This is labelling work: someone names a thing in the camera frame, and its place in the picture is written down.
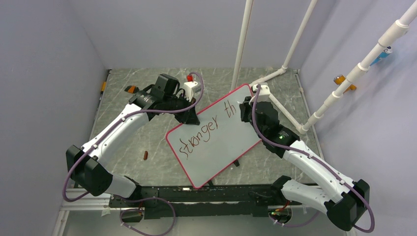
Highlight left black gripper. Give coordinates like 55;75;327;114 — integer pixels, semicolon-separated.
164;93;199;125

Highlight red framed whiteboard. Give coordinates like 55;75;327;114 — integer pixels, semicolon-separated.
165;84;260;189

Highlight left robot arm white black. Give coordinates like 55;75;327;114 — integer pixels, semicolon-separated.
62;72;205;207

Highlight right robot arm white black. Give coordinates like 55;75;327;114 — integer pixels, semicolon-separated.
239;96;370;231

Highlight orange black small object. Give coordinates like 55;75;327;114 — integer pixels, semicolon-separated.
124;85;139;94

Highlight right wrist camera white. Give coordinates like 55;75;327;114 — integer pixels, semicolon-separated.
249;82;270;104

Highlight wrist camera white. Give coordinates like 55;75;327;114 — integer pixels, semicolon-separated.
249;82;270;104
183;74;202;101

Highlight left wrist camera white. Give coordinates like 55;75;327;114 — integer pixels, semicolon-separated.
183;74;202;101

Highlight white PVC pipe frame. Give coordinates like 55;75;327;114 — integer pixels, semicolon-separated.
230;0;318;135

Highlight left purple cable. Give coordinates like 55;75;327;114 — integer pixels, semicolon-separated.
62;72;205;203

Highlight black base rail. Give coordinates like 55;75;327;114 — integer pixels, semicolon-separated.
96;184;304;223

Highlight orange clamp on wall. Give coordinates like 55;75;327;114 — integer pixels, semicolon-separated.
333;75;357;93

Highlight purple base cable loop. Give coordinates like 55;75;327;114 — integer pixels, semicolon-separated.
119;196;177;236

